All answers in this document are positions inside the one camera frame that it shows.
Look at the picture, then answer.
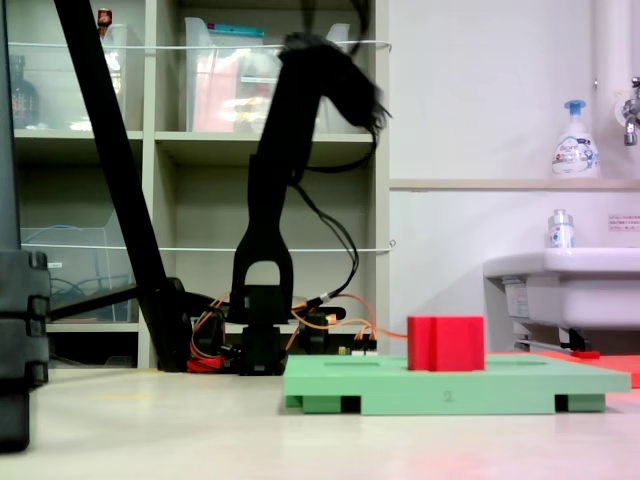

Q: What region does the white sink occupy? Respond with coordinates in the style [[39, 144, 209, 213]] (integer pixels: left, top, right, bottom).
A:
[[482, 246, 640, 332]]

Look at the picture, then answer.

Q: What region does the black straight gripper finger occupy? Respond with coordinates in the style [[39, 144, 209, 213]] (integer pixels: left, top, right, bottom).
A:
[[344, 79, 394, 132]]

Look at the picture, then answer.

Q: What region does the circuit board with connectors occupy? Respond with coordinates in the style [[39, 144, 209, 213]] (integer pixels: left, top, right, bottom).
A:
[[337, 332, 380, 358]]

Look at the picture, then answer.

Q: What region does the thin black tripod brace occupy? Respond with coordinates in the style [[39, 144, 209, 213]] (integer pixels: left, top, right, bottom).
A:
[[47, 283, 144, 324]]

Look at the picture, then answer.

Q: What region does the pink packaged item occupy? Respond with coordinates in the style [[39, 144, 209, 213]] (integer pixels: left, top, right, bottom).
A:
[[192, 49, 237, 134]]

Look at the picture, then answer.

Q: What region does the dark glass bottle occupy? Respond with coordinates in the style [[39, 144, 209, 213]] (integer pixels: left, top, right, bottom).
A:
[[8, 53, 40, 130]]

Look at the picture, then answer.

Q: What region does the small clear bottle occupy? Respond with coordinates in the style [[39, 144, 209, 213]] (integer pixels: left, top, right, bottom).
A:
[[546, 208, 576, 250]]

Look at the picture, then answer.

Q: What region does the orange red wire bundle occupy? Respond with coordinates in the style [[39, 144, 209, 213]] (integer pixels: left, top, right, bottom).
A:
[[189, 292, 234, 374]]

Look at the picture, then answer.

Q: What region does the metal faucet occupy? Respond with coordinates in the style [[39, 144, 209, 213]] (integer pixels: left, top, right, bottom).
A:
[[613, 76, 640, 148]]

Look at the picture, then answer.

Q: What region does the red text wall sign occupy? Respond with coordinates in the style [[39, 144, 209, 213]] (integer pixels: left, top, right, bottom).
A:
[[607, 213, 640, 233]]

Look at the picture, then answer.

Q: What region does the clear bag blue header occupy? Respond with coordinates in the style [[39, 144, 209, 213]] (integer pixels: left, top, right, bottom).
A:
[[207, 22, 265, 51]]

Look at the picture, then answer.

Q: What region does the green shape sorting board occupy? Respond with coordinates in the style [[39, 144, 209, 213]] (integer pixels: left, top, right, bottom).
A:
[[283, 353, 632, 416]]

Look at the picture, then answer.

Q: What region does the sink sticker label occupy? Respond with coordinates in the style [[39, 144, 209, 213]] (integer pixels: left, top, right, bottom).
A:
[[503, 278, 530, 321]]

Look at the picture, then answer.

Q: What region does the red cross columnar block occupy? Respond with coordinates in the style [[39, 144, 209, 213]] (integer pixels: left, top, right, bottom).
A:
[[406, 314, 486, 373]]

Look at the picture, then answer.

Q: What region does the beige shelf unit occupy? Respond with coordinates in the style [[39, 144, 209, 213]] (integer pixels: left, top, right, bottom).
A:
[[0, 0, 392, 371]]

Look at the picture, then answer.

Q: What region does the white soap pump bottle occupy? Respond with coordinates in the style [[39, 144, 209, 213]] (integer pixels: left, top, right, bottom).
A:
[[551, 98, 601, 180]]

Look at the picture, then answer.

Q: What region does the black tripod leg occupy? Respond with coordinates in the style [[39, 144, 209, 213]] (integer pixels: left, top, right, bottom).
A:
[[0, 0, 53, 454], [52, 0, 195, 375]]

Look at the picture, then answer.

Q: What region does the black sink bracket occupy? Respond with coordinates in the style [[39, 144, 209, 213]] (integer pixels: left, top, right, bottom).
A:
[[558, 326, 592, 352]]

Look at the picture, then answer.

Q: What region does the large clear plastic bin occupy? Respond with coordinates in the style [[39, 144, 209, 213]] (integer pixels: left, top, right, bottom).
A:
[[183, 16, 352, 135]]

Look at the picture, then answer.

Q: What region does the clear plastic box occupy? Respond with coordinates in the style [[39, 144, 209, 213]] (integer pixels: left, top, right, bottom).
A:
[[19, 227, 141, 324]]

